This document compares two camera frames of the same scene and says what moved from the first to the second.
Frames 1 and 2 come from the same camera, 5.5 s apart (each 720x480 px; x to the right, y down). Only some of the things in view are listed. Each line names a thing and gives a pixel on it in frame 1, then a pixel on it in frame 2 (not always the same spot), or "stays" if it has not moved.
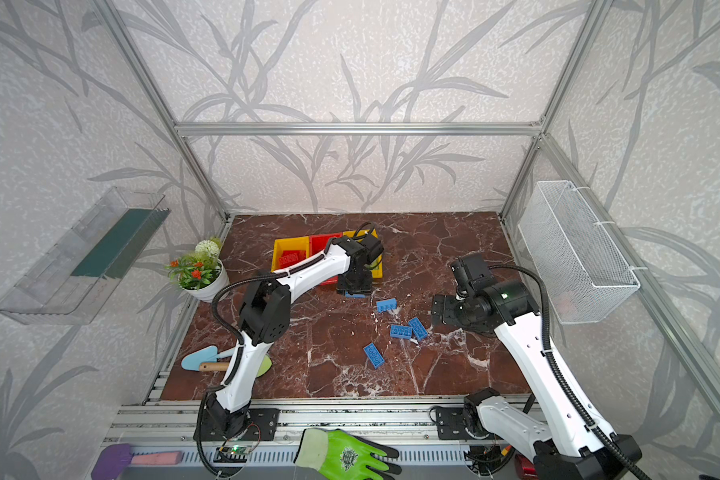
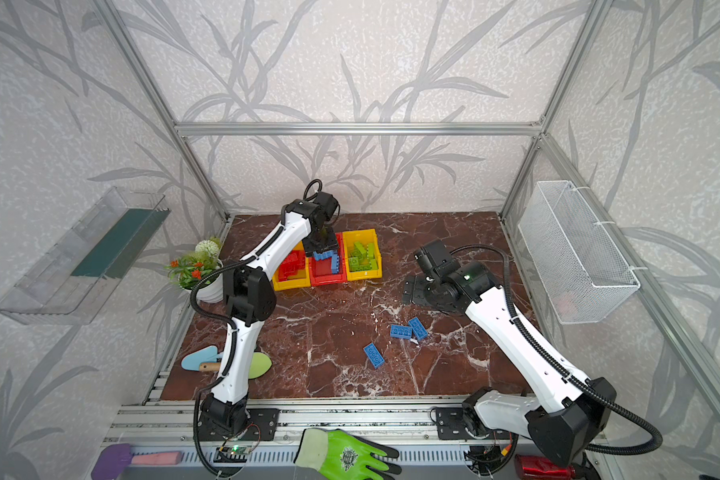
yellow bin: x=377 y=270 stays
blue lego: x=374 y=355 stays
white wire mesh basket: x=584 y=275 stays
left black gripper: x=354 y=283 -> x=321 y=243
